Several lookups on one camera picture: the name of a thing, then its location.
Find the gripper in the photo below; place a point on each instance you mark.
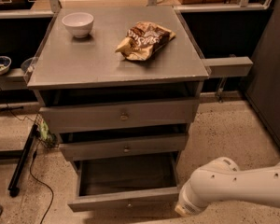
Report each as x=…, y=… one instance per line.
x=188, y=203

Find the grey bottom drawer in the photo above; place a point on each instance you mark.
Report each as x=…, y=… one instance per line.
x=124, y=182

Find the grey drawer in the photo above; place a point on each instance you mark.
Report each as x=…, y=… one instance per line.
x=124, y=182
x=82, y=118
x=124, y=147

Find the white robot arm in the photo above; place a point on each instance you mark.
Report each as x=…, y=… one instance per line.
x=222, y=180

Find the grey middle drawer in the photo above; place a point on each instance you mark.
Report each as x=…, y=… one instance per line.
x=124, y=147

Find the grey drawer cabinet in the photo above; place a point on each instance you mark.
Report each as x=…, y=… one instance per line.
x=89, y=71

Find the grey top drawer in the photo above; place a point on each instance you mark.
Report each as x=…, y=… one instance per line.
x=82, y=118

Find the black metal floor bar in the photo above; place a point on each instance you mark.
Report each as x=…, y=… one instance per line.
x=12, y=187

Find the brown chip bag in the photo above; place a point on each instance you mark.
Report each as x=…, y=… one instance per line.
x=143, y=40

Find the white ceramic bowl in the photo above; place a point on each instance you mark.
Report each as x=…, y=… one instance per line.
x=78, y=24

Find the clear glass bowl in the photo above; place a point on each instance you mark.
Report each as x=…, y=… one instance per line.
x=28, y=66

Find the blue patterned bowl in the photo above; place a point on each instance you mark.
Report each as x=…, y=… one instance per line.
x=5, y=63

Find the grey side rail block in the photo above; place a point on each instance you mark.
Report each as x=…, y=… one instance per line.
x=228, y=67

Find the green packet in wire basket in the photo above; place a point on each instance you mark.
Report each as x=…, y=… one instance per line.
x=45, y=135

